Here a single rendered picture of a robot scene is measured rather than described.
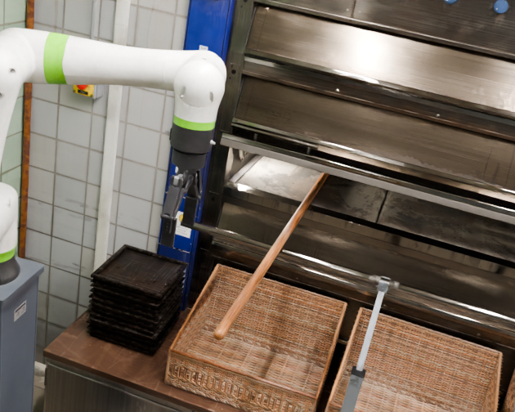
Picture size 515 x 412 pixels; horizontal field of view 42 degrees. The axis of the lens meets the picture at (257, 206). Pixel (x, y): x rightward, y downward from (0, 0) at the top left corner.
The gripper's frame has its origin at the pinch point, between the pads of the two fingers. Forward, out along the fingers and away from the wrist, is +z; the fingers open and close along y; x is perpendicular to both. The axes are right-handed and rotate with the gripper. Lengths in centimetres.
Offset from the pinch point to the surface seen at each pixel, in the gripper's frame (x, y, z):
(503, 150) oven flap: 79, -101, -13
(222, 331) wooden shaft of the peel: 13.6, -6.0, 27.4
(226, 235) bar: -4, -65, 29
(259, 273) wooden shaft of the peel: 14.4, -39.3, 26.3
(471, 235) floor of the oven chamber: 80, -120, 27
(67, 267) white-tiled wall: -84, -107, 87
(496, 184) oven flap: 80, -97, -2
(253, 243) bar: 6, -65, 30
